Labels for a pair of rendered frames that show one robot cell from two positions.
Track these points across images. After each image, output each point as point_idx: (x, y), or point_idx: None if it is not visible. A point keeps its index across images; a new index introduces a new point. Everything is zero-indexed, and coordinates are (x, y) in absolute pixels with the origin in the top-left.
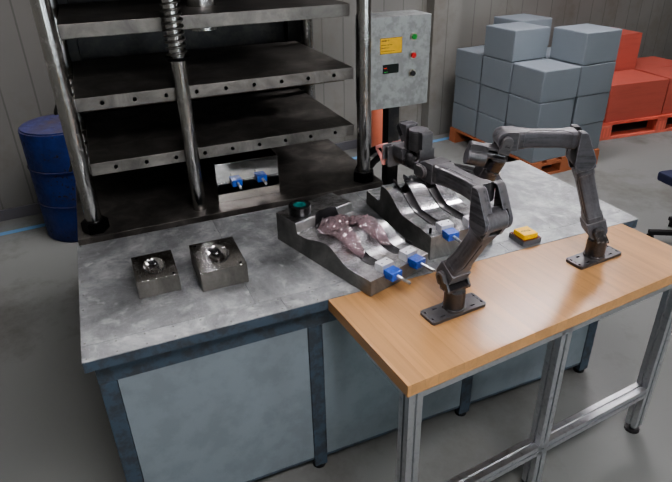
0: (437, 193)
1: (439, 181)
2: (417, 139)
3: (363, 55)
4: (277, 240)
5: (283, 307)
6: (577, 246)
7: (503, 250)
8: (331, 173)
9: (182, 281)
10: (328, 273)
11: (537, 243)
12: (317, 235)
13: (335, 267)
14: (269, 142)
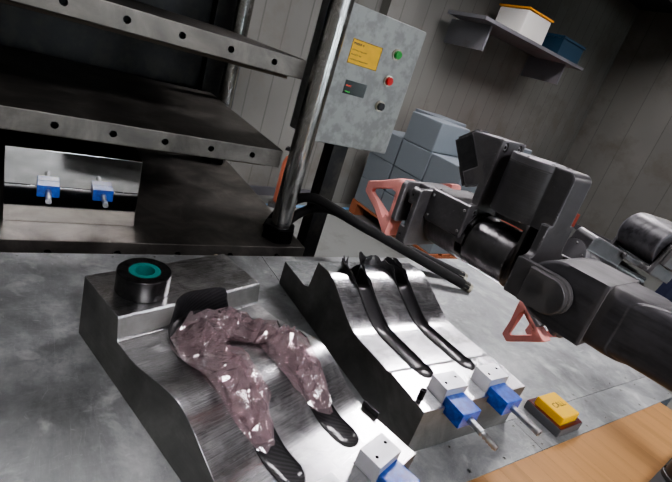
0: (411, 298)
1: (624, 348)
2: (542, 188)
3: (330, 43)
4: (74, 336)
5: None
6: (636, 449)
7: (529, 443)
8: (229, 216)
9: None
10: (165, 477)
11: (574, 432)
12: (166, 357)
13: (188, 469)
14: (133, 136)
